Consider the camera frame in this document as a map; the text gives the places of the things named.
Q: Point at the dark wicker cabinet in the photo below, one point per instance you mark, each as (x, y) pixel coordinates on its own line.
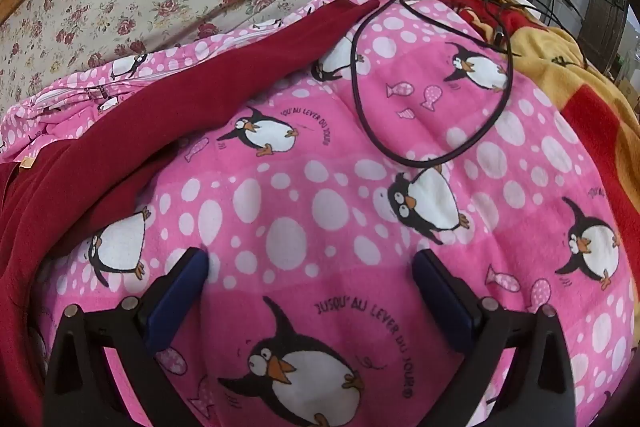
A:
(607, 24)

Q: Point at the dark red fleece garment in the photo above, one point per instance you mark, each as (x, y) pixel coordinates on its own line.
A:
(105, 167)

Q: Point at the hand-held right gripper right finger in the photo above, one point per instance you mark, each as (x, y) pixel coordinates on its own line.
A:
(442, 292)

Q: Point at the yellow and red blanket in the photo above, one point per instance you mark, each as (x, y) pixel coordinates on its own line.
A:
(575, 77)

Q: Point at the pink penguin print blanket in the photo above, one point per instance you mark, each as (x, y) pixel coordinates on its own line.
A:
(350, 187)

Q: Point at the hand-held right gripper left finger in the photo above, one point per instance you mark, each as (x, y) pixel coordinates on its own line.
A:
(181, 288)

